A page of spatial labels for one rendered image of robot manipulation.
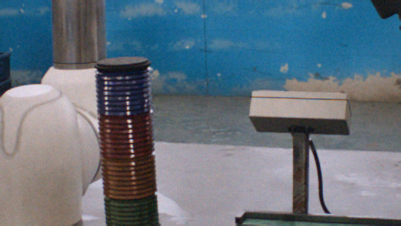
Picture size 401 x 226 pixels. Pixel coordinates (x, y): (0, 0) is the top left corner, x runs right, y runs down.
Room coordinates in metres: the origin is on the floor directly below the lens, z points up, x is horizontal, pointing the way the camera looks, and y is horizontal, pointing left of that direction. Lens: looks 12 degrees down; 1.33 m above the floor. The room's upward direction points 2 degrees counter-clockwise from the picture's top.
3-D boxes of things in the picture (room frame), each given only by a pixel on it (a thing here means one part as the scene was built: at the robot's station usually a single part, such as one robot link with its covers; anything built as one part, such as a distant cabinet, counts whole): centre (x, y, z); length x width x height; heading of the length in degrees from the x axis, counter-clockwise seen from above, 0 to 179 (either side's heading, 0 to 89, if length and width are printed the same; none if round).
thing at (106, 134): (0.79, 0.08, 1.14); 0.06 x 0.06 x 0.04
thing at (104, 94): (0.79, 0.08, 1.19); 0.06 x 0.06 x 0.04
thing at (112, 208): (0.79, 0.08, 1.05); 0.06 x 0.06 x 0.04
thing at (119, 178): (0.79, 0.08, 1.10); 0.06 x 0.06 x 0.04
